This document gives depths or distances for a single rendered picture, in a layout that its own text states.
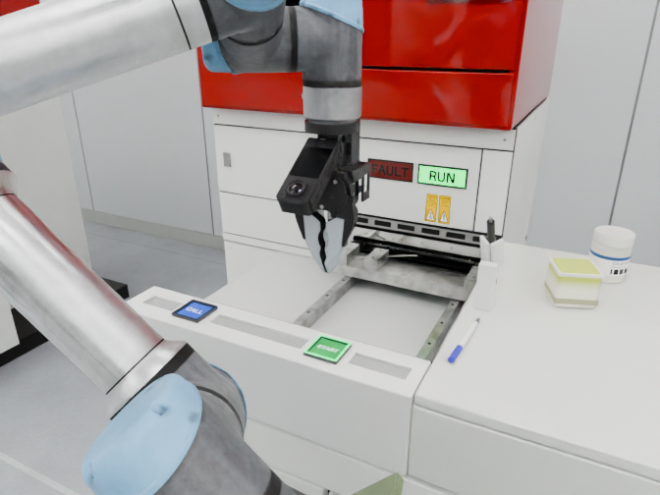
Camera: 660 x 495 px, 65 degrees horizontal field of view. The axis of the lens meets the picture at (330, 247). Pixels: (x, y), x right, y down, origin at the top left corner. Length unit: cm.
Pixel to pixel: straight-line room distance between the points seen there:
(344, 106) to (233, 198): 94
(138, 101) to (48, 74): 337
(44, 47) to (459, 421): 62
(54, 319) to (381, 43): 87
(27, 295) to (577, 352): 74
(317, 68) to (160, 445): 44
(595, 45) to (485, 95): 154
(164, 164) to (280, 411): 312
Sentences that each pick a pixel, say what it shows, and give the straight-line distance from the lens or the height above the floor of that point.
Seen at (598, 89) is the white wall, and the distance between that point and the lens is 267.
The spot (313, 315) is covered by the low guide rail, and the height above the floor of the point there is 84.
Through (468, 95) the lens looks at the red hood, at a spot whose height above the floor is 129.
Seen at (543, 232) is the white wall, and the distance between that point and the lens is 282.
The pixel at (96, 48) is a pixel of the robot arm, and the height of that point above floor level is 140.
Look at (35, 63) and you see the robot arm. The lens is 53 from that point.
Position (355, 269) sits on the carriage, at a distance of 128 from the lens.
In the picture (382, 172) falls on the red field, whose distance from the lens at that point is 130.
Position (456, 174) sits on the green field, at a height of 111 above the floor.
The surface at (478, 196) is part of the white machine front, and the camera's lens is 125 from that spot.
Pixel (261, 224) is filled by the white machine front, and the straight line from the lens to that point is 153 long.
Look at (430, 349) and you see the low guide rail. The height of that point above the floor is 85.
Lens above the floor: 141
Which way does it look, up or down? 22 degrees down
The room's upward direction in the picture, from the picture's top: straight up
